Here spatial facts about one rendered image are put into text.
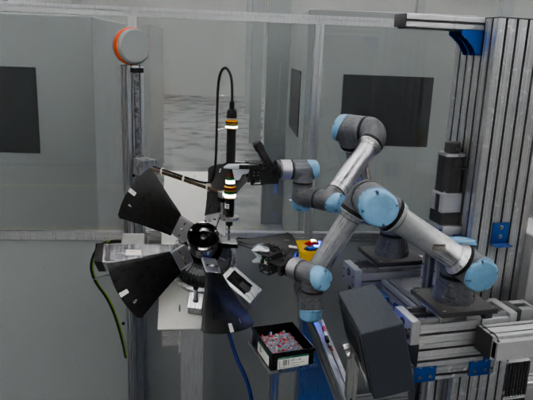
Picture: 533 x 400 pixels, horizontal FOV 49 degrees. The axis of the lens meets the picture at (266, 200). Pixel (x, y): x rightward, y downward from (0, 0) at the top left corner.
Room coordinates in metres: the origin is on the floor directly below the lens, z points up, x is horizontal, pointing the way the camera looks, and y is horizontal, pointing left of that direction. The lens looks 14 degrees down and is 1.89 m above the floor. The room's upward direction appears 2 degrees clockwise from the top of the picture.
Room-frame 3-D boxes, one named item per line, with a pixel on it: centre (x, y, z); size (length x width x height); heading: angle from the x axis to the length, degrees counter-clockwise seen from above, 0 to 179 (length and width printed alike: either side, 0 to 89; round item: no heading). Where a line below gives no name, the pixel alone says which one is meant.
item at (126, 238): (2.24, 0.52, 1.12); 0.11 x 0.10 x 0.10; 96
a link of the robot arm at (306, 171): (2.19, -0.14, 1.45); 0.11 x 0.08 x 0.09; 106
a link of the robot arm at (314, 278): (1.81, -0.16, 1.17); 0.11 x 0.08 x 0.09; 43
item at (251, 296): (2.14, 0.09, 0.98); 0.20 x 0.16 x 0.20; 6
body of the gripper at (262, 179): (2.14, 0.02, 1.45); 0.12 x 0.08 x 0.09; 106
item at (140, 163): (2.58, 0.55, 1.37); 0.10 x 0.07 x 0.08; 41
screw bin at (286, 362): (1.96, -0.08, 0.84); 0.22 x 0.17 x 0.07; 21
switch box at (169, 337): (2.41, 0.40, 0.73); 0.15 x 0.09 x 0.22; 6
